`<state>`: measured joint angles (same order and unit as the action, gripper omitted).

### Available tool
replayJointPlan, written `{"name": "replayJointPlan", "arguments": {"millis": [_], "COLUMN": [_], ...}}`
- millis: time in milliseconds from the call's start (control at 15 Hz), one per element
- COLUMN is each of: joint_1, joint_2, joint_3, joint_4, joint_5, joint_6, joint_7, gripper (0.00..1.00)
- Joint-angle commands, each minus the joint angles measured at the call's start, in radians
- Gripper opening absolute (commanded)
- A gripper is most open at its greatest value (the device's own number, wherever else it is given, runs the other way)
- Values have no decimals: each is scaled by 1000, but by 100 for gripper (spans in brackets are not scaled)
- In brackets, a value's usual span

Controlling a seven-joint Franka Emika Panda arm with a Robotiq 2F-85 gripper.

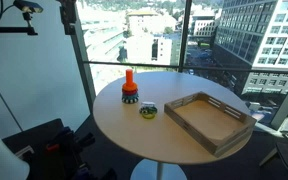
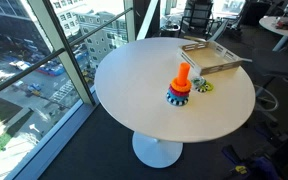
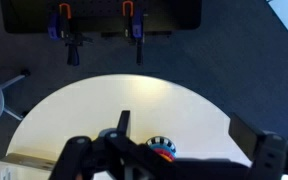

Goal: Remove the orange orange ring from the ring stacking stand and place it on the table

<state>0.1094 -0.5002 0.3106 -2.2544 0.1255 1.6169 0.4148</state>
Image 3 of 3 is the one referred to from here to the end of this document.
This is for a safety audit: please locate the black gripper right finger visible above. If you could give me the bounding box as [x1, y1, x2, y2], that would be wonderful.
[228, 113, 265, 161]

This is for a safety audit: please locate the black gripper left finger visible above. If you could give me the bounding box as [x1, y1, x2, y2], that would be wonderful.
[117, 110, 130, 137]

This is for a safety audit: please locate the orange ring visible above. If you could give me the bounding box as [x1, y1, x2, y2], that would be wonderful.
[154, 148, 175, 163]

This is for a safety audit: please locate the right blue orange clamp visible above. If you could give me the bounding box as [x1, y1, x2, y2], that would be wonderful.
[122, 0, 144, 65]

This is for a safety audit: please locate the blue orange clamp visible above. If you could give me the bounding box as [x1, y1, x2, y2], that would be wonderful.
[122, 0, 144, 65]
[47, 3, 93, 66]

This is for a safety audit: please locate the left blue orange clamp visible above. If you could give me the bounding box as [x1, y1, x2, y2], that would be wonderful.
[47, 3, 93, 66]

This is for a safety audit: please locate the wooden tray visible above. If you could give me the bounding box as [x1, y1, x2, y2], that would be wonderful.
[0, 153, 56, 180]

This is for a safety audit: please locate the black perforated board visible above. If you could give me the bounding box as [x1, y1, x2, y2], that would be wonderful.
[0, 0, 202, 34]

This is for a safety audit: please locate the ring stacking stand with rings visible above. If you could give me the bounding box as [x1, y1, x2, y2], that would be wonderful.
[146, 136, 177, 162]

